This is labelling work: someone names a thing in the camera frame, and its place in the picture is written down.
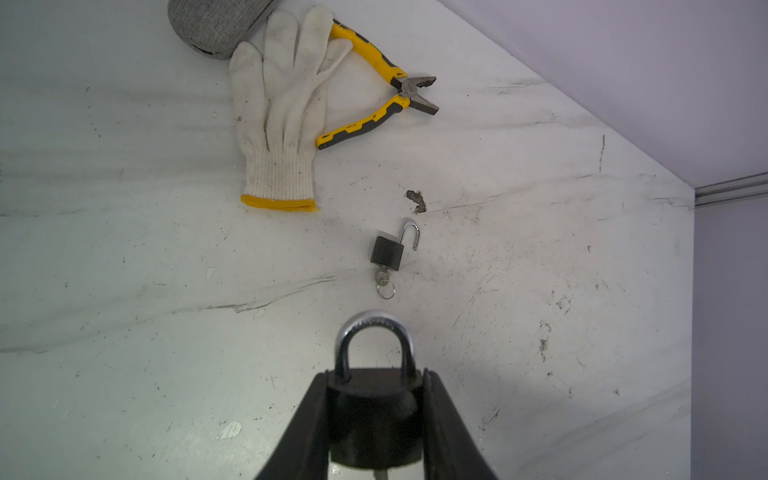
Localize yellow black pliers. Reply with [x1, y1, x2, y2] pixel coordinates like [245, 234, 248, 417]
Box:
[316, 20, 439, 150]

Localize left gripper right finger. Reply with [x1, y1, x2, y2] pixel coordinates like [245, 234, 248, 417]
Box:
[422, 369, 497, 480]

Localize silver key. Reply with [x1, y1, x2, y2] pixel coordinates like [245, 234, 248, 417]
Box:
[374, 267, 396, 300]

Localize white work glove yellow cuff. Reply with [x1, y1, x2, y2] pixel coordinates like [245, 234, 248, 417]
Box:
[229, 5, 353, 212]

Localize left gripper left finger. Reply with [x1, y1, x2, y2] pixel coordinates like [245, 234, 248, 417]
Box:
[256, 373, 330, 480]

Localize grey oval sharpening stone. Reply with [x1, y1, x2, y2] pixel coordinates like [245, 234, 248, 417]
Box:
[167, 0, 279, 59]

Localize black padlock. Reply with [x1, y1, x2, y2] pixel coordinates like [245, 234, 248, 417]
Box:
[370, 219, 421, 271]
[328, 310, 423, 470]

